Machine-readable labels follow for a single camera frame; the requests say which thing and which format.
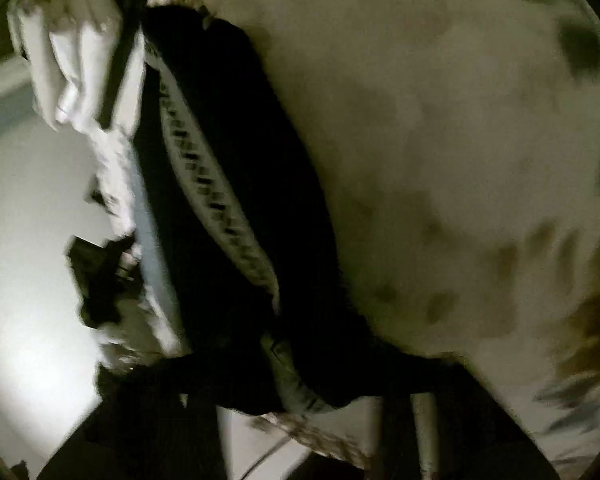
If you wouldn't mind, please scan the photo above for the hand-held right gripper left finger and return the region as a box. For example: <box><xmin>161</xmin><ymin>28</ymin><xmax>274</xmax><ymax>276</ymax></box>
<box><xmin>34</xmin><ymin>355</ymin><xmax>228</xmax><ymax>480</ymax></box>

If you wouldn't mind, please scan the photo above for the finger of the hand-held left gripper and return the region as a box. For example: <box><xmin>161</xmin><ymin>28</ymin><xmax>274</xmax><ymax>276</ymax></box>
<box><xmin>66</xmin><ymin>234</ymin><xmax>142</xmax><ymax>332</ymax></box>

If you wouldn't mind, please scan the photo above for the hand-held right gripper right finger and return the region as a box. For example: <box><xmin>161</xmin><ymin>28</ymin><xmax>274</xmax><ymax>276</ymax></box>
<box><xmin>379</xmin><ymin>360</ymin><xmax>562</xmax><ymax>480</ymax></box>

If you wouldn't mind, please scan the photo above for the striped knit sweater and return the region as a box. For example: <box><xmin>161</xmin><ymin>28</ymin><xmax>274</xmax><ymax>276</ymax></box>
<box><xmin>87</xmin><ymin>4</ymin><xmax>462</xmax><ymax>417</ymax></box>

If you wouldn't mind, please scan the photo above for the floral bed quilt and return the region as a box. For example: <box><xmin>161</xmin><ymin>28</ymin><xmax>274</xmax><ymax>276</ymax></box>
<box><xmin>147</xmin><ymin>0</ymin><xmax>600</xmax><ymax>480</ymax></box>

